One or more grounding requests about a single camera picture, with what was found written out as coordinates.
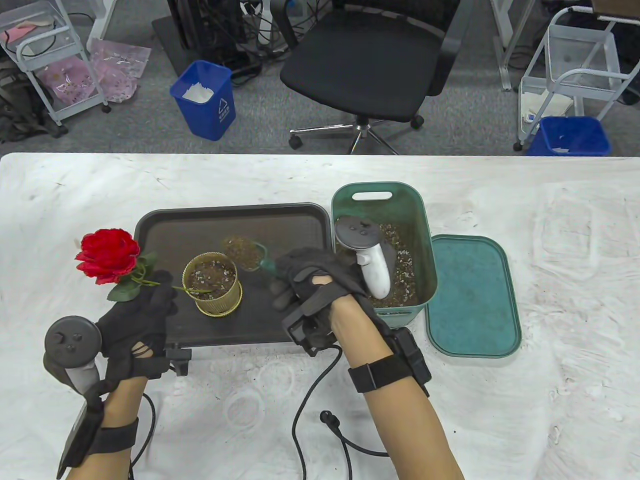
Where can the white cart with white box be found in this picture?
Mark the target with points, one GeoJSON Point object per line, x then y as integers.
{"type": "Point", "coordinates": [580, 50]}

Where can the teal plastic storage bin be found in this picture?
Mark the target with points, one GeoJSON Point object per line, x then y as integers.
{"type": "Point", "coordinates": [425, 240]}

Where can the person's left forearm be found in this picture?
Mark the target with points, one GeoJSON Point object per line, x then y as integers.
{"type": "Point", "coordinates": [121, 400]}

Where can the black office chair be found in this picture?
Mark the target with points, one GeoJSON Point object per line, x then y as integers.
{"type": "Point", "coordinates": [360, 65]}

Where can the person's right hand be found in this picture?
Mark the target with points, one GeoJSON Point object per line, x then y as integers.
{"type": "Point", "coordinates": [320, 265]}

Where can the green plastic garden scoop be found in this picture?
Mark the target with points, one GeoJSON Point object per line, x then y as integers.
{"type": "Point", "coordinates": [242, 252]}

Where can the red artificial rose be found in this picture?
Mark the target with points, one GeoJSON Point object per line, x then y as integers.
{"type": "Point", "coordinates": [107, 255]}

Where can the white cart with pink bag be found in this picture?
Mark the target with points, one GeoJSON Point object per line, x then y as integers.
{"type": "Point", "coordinates": [35, 55]}

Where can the pink plastic bag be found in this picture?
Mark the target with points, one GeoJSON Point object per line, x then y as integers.
{"type": "Point", "coordinates": [120, 65]}

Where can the blue plastic waste bin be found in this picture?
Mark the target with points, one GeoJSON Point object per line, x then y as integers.
{"type": "Point", "coordinates": [570, 142]}

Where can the blue bin with white paper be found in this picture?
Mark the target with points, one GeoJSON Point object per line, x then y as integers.
{"type": "Point", "coordinates": [210, 112]}

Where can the gray hand controller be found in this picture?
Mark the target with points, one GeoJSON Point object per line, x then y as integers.
{"type": "Point", "coordinates": [71, 345]}
{"type": "Point", "coordinates": [372, 270]}

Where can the white power strip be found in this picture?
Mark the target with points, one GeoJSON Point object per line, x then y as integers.
{"type": "Point", "coordinates": [262, 22]}

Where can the person's left hand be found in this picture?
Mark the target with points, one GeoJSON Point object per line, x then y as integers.
{"type": "Point", "coordinates": [137, 331]}

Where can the person's right forearm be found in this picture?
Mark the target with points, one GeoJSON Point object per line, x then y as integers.
{"type": "Point", "coordinates": [405, 430]}

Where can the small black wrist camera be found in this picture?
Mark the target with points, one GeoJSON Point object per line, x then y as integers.
{"type": "Point", "coordinates": [310, 335]}
{"type": "Point", "coordinates": [180, 361]}

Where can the gold ribbed flower pot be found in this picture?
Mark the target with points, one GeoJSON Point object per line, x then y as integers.
{"type": "Point", "coordinates": [220, 305]}

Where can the teal plastic bin lid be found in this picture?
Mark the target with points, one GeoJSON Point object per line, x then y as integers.
{"type": "Point", "coordinates": [475, 300]}

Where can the gray right hand controller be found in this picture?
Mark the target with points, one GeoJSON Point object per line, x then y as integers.
{"type": "Point", "coordinates": [372, 270]}

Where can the white table leg frame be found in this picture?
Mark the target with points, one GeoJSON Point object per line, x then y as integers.
{"type": "Point", "coordinates": [102, 20]}
{"type": "Point", "coordinates": [502, 50]}

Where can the black computer tower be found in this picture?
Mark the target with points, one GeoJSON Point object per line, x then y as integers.
{"type": "Point", "coordinates": [210, 30]}

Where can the gray left hand controller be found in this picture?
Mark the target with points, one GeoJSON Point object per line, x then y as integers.
{"type": "Point", "coordinates": [71, 345]}

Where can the brown potting mix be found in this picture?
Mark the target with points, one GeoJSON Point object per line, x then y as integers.
{"type": "Point", "coordinates": [405, 270]}
{"type": "Point", "coordinates": [212, 277]}

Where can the dark backpack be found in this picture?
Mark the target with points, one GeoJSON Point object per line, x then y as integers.
{"type": "Point", "coordinates": [20, 115]}

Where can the dark brown plastic tray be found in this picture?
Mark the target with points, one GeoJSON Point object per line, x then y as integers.
{"type": "Point", "coordinates": [200, 230]}

